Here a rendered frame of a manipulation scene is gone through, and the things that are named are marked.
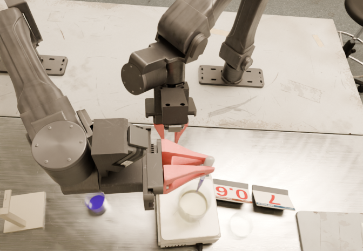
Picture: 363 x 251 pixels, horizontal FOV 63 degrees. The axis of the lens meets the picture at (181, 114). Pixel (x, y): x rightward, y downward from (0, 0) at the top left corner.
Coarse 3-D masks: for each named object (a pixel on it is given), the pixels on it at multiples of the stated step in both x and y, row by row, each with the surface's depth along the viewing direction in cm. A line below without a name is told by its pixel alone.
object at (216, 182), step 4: (216, 180) 74; (220, 180) 75; (224, 180) 75; (216, 184) 74; (220, 184) 74; (224, 184) 74; (228, 184) 74; (232, 184) 74; (236, 184) 74; (240, 184) 74; (244, 184) 74; (240, 188) 74; (244, 188) 74; (248, 192) 73; (220, 200) 72; (224, 200) 72; (228, 200) 68; (232, 200) 68
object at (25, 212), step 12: (0, 192) 58; (12, 204) 68; (24, 204) 68; (36, 204) 68; (0, 216) 57; (12, 216) 60; (24, 216) 67; (36, 216) 67; (12, 228) 65; (24, 228) 65
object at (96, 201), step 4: (96, 196) 68; (100, 196) 69; (92, 200) 68; (96, 200) 68; (100, 200) 68; (92, 204) 68; (96, 204) 68; (100, 204) 68; (92, 208) 67; (96, 208) 67
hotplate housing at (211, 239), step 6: (210, 174) 70; (156, 198) 65; (216, 204) 65; (162, 240) 60; (174, 240) 61; (180, 240) 61; (186, 240) 61; (192, 240) 61; (198, 240) 61; (204, 240) 61; (210, 240) 62; (216, 240) 63; (162, 246) 63; (168, 246) 64; (198, 246) 63
